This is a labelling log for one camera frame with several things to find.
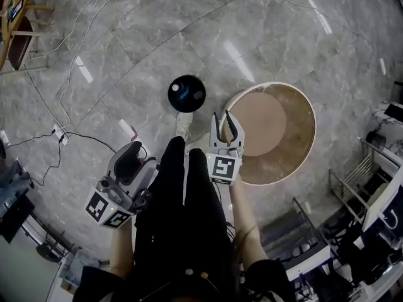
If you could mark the steel bar rack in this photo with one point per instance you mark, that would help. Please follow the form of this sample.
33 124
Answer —
355 175

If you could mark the black round bin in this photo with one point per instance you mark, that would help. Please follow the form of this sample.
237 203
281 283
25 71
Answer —
189 105

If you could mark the person's right forearm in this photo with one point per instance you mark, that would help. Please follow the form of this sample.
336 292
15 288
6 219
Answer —
244 212

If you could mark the blue white sink cabinet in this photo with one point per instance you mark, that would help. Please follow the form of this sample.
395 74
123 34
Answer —
392 219

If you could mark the white power strip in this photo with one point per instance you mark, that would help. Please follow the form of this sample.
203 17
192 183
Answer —
61 135

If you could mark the person's left shoe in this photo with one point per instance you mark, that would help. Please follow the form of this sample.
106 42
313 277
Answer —
184 124

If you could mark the clear plastic bag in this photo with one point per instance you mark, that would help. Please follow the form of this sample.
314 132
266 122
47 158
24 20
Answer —
78 263

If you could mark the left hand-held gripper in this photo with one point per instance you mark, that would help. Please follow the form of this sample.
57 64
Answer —
100 208

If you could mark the person's black clothing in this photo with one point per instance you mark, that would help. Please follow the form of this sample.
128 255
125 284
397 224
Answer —
176 219

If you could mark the wooden frame chair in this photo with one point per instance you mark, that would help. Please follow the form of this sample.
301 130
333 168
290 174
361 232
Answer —
20 49

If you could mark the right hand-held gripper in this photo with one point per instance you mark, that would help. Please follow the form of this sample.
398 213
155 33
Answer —
223 168

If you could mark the white marble counter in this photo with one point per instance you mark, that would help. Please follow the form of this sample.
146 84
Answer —
382 121

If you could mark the black stool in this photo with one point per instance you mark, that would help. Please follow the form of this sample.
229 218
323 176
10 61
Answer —
47 252

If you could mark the red paper scrap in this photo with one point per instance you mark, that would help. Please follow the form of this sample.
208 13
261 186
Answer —
134 132

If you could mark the person's left forearm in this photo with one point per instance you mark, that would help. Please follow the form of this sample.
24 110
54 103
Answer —
121 250

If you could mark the black metal rack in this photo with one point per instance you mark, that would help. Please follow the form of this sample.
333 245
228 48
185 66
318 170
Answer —
283 228

